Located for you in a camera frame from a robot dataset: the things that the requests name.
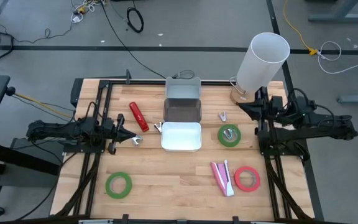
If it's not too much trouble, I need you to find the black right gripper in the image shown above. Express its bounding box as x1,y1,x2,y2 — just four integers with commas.
238,87,287,135

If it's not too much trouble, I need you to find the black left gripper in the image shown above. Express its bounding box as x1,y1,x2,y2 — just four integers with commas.
104,114,137,156

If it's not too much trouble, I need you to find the red stapler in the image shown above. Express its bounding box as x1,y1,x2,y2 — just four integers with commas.
128,101,150,133

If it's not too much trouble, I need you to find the green tape roll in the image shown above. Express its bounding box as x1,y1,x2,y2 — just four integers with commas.
104,171,133,200
217,124,242,148

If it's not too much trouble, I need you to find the red tape roll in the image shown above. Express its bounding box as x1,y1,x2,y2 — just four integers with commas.
234,166,261,193

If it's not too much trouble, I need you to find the pink soft object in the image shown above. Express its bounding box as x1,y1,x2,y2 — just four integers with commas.
209,159,235,197

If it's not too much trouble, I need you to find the white cylinder lamp wooden base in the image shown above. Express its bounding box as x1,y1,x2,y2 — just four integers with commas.
229,32,291,105

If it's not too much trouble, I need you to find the white plastic bin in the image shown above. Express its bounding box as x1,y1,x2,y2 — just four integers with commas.
160,121,203,153

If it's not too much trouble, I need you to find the dark grey plastic bin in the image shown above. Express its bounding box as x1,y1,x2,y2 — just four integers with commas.
163,98,203,124

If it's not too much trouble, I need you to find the light grey plastic bin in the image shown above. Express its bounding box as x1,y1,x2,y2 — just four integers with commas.
165,77,202,100

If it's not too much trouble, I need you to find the grey table foot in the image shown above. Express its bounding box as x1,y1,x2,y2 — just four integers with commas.
336,93,358,105

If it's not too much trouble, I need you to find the grey table leg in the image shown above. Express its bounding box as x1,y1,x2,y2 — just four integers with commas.
308,0,358,23

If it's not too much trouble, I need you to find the black aluminium rig frame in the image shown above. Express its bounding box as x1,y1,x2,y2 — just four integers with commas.
50,77,316,224

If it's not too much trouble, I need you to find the grey looped cable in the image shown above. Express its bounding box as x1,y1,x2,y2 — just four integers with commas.
172,70,196,80

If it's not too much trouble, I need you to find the yellow extension cable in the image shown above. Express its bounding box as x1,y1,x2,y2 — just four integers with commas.
283,0,319,57

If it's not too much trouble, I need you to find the white floor cable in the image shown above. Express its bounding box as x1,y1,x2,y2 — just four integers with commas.
317,40,358,75

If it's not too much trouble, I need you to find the long black floor cable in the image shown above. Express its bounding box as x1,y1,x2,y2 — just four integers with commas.
99,0,167,80

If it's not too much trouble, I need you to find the yellow cord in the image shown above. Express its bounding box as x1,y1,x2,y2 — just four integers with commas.
14,92,74,119

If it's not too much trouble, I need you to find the coiled black cable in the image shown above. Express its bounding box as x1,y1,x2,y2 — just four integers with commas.
126,6,145,34

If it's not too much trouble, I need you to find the white cable bundle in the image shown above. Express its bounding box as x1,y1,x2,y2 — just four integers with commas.
70,0,107,24

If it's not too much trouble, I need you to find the thin black floor cable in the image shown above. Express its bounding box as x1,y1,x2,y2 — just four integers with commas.
9,21,74,44

